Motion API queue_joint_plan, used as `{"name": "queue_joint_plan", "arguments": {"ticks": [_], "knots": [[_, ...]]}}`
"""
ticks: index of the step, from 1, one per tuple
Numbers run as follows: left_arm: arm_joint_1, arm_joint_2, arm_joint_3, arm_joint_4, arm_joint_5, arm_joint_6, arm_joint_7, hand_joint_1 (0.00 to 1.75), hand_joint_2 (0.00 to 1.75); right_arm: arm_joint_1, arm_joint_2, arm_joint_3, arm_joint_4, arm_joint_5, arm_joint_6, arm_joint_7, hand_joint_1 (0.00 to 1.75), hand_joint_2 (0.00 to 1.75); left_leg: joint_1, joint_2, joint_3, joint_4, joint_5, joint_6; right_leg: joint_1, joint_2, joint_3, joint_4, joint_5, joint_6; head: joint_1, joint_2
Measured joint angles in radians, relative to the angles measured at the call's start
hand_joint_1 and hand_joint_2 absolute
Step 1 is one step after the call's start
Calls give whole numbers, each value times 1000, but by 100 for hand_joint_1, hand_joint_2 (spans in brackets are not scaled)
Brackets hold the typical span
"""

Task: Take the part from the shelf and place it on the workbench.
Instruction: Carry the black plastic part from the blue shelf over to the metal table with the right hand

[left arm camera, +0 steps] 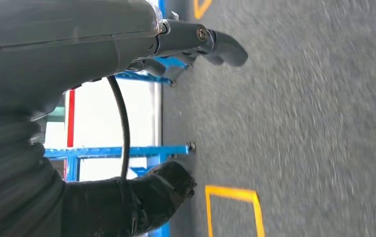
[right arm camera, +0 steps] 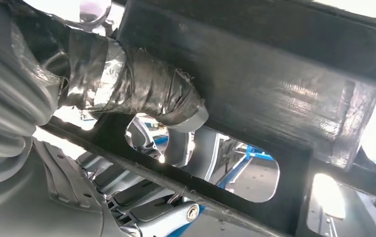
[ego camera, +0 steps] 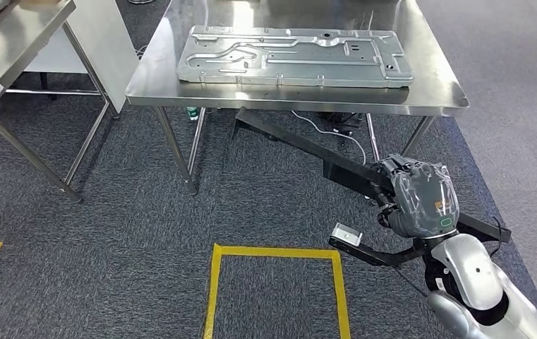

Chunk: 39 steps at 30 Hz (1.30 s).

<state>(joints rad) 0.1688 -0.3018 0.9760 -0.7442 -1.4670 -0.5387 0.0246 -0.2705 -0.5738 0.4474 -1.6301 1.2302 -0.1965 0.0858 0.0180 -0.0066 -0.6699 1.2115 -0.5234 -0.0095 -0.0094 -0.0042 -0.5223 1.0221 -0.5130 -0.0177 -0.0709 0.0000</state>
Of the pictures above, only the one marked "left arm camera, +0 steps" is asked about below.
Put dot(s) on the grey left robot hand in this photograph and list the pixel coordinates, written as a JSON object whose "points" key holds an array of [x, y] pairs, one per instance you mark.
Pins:
{"points": [[60, 42]]}

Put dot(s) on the blue metal shelf rack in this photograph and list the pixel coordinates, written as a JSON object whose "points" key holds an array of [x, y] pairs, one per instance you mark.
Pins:
{"points": [[162, 8]]}

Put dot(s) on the red barrier belt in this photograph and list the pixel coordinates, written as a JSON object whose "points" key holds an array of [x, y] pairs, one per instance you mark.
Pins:
{"points": [[71, 117]]}

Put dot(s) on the blue wheeled metal rack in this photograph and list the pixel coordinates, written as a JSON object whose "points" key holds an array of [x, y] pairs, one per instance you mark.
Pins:
{"points": [[109, 152]]}

